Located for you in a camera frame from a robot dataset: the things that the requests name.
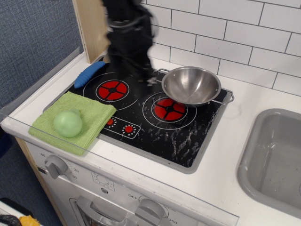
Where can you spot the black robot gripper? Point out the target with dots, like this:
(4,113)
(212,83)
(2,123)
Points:
(128,51)

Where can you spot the silver metal bowl with handles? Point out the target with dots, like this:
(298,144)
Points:
(191,86)

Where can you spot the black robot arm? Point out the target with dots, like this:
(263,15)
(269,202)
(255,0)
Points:
(125,13)

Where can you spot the black toy stovetop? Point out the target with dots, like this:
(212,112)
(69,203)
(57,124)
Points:
(148,123)

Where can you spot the light wooden side panel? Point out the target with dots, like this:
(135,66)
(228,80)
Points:
(91,19)

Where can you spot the green microfiber cloth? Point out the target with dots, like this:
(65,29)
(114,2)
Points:
(94,116)

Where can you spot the green plastic pear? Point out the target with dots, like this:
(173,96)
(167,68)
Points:
(68,123)

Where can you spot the grey timer knob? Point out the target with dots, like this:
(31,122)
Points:
(55,166)

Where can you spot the grey oven knob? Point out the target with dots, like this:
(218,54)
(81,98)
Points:
(150,211)

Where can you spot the grey plastic sink basin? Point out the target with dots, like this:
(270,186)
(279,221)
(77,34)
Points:
(270,168)

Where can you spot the yellow object at corner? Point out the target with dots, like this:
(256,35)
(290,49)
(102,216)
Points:
(29,221)

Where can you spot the blue handled metal spoon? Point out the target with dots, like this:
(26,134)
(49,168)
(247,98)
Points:
(85,76)

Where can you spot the silver oven door handle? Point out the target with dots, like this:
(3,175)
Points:
(93,218)

